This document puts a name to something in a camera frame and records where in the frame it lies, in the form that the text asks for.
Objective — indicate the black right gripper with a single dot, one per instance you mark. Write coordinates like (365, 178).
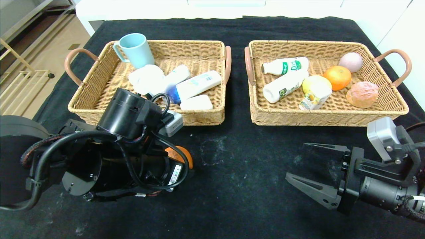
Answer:
(349, 181)

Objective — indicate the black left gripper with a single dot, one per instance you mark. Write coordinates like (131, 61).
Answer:
(175, 174)

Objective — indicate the orange with stem mark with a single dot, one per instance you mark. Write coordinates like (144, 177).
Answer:
(186, 156)

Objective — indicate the yellow lemon drink carton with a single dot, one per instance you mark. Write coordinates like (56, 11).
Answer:
(315, 96)

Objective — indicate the yellow lemon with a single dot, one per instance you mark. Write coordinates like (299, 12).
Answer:
(307, 84)

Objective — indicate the white tube with blue cap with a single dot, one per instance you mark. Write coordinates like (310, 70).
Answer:
(199, 84)

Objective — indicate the white milk bottle green label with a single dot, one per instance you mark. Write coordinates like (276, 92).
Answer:
(292, 83)

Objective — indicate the white shoe brush bottle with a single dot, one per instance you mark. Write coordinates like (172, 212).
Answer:
(176, 76)

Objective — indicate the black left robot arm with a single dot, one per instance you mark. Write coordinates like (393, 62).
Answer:
(126, 113)

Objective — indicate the wicker basket with food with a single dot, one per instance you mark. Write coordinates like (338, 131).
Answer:
(282, 113)

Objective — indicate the wicker basket with toiletries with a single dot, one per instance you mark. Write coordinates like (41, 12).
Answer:
(206, 53)

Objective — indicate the white soap bar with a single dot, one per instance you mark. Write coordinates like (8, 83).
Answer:
(197, 103)

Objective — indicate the brown bread roll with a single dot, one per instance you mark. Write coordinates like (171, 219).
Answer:
(362, 95)

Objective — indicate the orange with smooth skin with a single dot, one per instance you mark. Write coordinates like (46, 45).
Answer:
(338, 78)

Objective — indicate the white round dish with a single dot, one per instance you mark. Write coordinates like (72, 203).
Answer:
(144, 78)

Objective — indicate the pale pink egg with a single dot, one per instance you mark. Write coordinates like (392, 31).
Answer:
(350, 62)

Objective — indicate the white AD drink bottle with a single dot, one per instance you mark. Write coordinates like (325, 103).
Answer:
(275, 68)

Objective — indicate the light blue mug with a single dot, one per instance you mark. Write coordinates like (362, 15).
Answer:
(136, 48)

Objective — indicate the white low table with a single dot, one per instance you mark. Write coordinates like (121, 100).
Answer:
(166, 13)

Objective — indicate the brass floor socket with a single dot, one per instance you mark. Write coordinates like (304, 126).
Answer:
(74, 46)

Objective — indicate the light wooden rolling rack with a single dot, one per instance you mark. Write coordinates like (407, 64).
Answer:
(17, 55)

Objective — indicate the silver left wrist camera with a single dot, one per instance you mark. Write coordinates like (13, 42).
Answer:
(174, 124)

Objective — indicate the grey metal shelf frame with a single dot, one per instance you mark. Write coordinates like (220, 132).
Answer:
(33, 18)

